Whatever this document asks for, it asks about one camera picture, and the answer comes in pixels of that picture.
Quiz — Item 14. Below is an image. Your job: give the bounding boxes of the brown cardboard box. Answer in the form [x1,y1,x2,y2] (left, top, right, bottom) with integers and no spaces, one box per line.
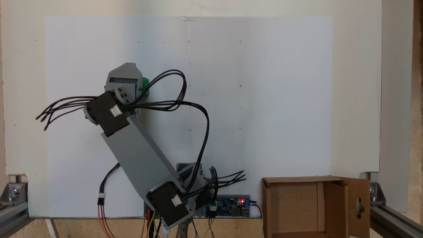
[261,175,371,238]

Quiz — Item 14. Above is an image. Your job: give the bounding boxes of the white paper sheet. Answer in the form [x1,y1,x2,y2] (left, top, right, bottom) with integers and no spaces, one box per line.
[45,16,333,218]

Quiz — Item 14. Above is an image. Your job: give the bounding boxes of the blue circuit board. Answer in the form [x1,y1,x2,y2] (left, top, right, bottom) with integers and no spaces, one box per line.
[207,195,251,218]

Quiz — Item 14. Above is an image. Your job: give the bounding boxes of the thin power cable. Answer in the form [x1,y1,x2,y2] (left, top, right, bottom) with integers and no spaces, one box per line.
[250,200,265,238]

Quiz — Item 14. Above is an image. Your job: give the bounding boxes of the green circuit board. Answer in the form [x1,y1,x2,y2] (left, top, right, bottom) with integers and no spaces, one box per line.
[143,203,163,220]

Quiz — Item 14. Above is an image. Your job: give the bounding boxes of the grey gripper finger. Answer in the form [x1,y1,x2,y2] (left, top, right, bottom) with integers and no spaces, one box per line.
[107,62,143,79]

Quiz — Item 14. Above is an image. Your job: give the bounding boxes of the metal corner bracket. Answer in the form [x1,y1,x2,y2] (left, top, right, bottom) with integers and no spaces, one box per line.
[0,175,29,204]
[360,172,386,206]

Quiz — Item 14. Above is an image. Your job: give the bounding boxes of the black servo cable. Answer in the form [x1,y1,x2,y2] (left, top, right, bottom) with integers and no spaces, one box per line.
[120,69,211,196]
[35,96,99,131]
[202,166,248,199]

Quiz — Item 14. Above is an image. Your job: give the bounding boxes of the black cable with white connector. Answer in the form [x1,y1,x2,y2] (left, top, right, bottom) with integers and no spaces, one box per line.
[97,162,121,206]

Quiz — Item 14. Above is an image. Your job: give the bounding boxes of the aluminium frame post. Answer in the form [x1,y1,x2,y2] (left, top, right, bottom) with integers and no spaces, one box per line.
[369,204,423,238]
[0,198,31,238]

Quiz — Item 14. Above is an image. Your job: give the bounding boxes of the coloured jumper wires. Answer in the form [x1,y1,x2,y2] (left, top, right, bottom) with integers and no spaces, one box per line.
[141,208,164,238]

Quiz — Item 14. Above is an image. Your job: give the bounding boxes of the orange and red wires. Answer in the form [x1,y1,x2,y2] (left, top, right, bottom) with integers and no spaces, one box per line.
[97,204,115,238]

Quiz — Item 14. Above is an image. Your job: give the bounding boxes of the metal table clamp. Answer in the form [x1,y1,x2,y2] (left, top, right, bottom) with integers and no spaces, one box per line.
[176,220,193,238]

